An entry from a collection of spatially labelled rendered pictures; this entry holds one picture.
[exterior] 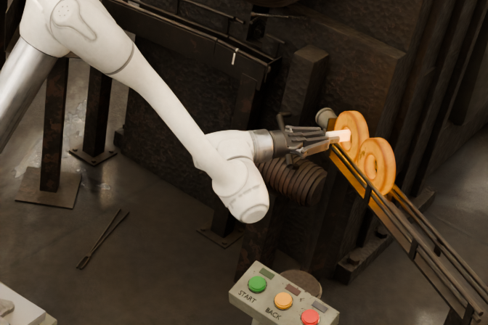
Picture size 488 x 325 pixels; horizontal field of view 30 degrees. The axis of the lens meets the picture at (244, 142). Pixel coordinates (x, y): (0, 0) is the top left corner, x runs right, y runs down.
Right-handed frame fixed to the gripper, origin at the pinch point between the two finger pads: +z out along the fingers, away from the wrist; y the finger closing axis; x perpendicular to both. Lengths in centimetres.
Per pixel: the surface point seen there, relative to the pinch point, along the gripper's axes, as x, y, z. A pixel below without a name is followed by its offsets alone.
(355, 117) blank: 6.5, 1.1, 3.7
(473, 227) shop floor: -79, -34, 85
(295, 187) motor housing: -22.4, -6.9, -6.9
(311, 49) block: 8.4, -32.6, 4.3
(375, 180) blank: -0.8, 19.4, 2.6
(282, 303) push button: -8, 49, -34
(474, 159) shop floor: -81, -76, 111
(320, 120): -4.3, -13.8, 1.3
